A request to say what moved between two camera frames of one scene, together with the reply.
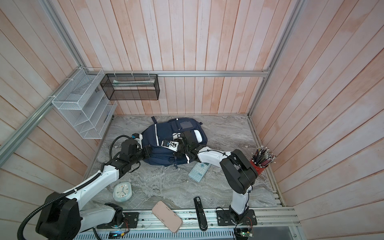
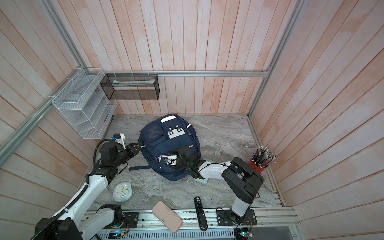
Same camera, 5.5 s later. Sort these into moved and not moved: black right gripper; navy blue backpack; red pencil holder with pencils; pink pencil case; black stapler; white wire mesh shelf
Moved: black right gripper; navy blue backpack
Not moved: black stapler; white wire mesh shelf; pink pencil case; red pencil holder with pencils
